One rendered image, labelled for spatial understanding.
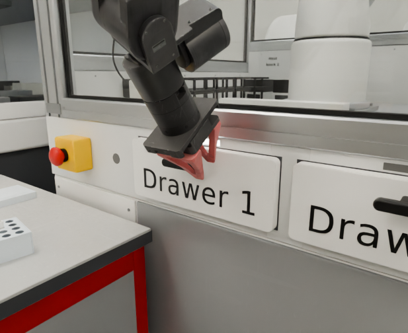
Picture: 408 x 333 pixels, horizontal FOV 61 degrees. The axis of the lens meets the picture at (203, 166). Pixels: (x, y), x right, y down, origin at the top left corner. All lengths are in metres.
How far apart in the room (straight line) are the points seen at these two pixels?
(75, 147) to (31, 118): 0.54
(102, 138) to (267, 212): 0.40
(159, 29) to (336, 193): 0.29
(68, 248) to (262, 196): 0.34
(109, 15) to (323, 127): 0.28
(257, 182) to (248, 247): 0.12
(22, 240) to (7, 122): 0.68
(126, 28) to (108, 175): 0.47
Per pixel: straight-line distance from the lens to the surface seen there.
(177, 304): 0.75
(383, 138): 0.46
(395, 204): 0.42
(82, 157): 0.78
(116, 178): 0.75
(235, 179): 0.53
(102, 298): 0.67
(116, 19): 0.36
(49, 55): 0.89
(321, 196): 0.48
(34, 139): 1.30
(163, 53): 0.37
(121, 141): 0.71
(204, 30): 0.43
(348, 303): 0.55
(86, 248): 0.63
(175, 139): 0.45
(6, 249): 0.63
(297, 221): 0.50
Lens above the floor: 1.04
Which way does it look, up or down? 15 degrees down
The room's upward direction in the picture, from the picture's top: straight up
